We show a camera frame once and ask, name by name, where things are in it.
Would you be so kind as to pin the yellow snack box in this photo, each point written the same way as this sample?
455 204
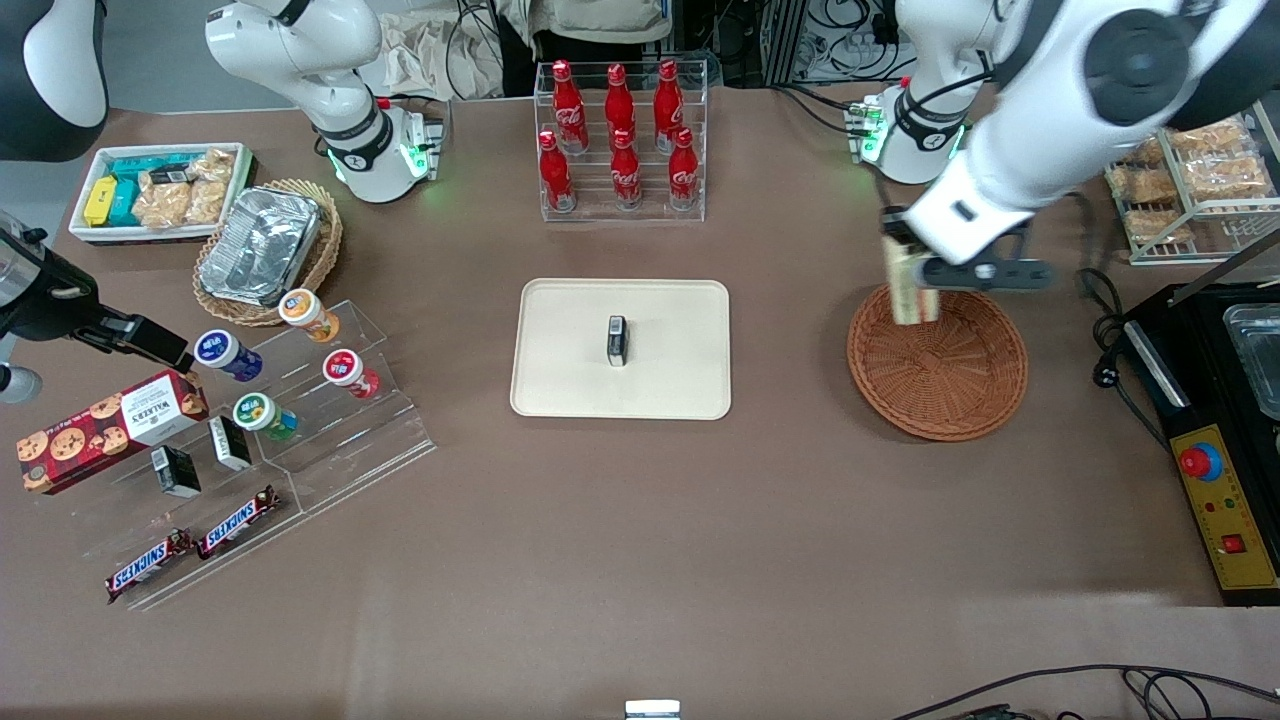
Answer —
100 200

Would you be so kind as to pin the small black box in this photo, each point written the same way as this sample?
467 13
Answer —
229 443
176 472
617 342

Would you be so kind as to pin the teal snack box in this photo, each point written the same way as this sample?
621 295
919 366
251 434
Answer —
145 164
125 203

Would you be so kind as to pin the white plastic snack bin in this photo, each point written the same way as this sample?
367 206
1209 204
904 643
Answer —
85 232

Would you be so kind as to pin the red Walkers cookie box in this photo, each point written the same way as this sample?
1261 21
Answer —
100 435

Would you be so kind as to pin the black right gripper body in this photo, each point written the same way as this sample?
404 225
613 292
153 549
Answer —
55 308

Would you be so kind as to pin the white arm base connector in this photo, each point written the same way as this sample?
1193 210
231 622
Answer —
425 140
865 130

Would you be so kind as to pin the orange lid cup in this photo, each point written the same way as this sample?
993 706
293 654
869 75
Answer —
305 312

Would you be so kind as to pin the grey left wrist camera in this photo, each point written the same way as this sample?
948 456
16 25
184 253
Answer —
990 275

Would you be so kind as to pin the red lid cup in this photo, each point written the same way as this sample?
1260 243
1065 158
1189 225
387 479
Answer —
347 371

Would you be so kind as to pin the blue lid cup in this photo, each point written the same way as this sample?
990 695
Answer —
222 352

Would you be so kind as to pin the red cola bottle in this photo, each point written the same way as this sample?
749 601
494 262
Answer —
556 178
668 105
569 112
626 175
683 172
620 105

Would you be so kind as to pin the clear acrylic bottle rack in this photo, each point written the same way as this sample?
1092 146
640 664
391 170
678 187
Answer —
645 215

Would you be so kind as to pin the round brown wicker basket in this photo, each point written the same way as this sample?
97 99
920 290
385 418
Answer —
940 380

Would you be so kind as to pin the red emergency stop button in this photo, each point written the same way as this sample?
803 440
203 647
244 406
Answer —
1200 461

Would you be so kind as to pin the crumpled brown paper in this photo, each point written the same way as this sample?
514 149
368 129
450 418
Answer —
420 55

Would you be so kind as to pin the triangular sandwich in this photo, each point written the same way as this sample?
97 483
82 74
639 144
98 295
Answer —
910 290

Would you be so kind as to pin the black appliance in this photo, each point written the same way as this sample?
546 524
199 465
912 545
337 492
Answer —
1195 390

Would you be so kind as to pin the metal pan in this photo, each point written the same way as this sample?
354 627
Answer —
1258 360

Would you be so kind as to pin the bagged bread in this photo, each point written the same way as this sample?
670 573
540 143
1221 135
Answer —
1158 226
1228 177
1142 184
1215 140
1148 152

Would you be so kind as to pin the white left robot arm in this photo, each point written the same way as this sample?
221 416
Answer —
1040 110

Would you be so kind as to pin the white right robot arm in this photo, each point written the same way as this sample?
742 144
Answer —
335 105

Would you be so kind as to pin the green lid cup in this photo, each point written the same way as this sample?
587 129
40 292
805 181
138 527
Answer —
260 414

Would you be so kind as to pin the clear bag of crackers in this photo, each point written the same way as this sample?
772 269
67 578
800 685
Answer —
162 205
210 190

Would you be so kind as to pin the yellow control panel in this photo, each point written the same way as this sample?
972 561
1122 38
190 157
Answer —
1235 520

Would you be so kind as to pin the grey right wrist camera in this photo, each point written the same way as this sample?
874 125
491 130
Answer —
17 385

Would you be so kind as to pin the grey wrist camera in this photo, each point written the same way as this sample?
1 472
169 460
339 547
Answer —
990 275
17 385

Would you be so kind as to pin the person in beige clothing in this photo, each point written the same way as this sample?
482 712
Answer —
590 18

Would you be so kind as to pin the clear acrylic stepped display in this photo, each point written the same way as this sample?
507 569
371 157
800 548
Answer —
340 450

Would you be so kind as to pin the oval tan wicker basket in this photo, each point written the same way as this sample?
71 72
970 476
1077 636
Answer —
325 245

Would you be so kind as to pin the aluminium foil tray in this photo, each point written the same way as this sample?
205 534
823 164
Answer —
260 245

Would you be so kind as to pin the Snickers bar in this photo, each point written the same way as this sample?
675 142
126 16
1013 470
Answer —
238 522
148 566

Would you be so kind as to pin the cream plastic tray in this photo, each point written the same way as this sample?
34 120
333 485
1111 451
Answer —
670 380

